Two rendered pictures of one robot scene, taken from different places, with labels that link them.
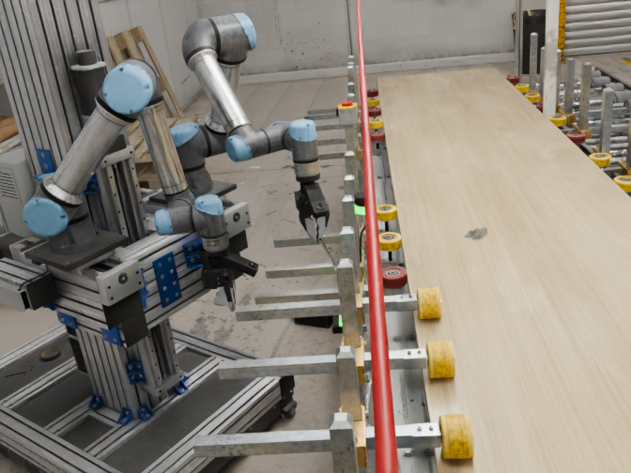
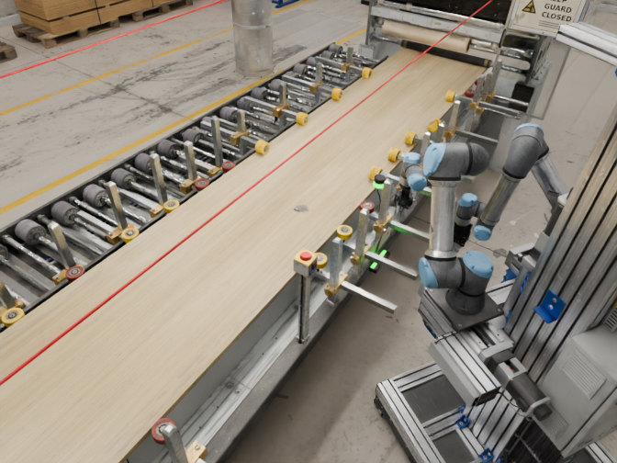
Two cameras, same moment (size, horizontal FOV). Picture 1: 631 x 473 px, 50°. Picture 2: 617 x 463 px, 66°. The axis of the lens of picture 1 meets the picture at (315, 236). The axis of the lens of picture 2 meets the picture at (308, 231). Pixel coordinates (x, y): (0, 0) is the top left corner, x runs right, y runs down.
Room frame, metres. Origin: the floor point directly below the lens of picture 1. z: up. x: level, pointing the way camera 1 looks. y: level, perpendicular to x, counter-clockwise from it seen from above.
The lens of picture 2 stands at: (3.72, 0.39, 2.48)
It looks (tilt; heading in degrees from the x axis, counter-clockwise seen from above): 41 degrees down; 206
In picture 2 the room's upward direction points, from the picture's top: 2 degrees clockwise
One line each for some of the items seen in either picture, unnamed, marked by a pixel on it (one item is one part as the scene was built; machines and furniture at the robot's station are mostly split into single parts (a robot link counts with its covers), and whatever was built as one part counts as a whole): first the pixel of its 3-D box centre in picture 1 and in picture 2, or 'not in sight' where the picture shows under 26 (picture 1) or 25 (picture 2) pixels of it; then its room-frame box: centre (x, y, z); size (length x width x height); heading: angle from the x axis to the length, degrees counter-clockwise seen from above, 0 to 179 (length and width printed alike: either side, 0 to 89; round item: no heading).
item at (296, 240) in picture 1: (332, 238); (353, 289); (2.27, -0.06, 0.80); 0.44 x 0.03 x 0.04; 84
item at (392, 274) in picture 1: (393, 288); (365, 212); (1.75, -0.21, 0.85); 0.08 x 0.08 x 0.11
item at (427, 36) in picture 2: not in sight; (447, 40); (-0.59, -0.42, 1.05); 1.43 x 0.12 x 0.12; 84
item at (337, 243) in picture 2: (354, 214); (334, 276); (2.30, -0.15, 0.88); 0.04 x 0.04 x 0.48; 84
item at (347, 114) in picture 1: (347, 114); (305, 264); (2.56, -0.18, 1.18); 0.07 x 0.07 x 0.08; 84
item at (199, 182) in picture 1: (190, 176); (467, 291); (2.31, 0.42, 1.09); 0.15 x 0.15 x 0.10
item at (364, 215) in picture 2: (355, 243); (359, 247); (2.05, -0.13, 0.87); 0.04 x 0.04 x 0.48; 84
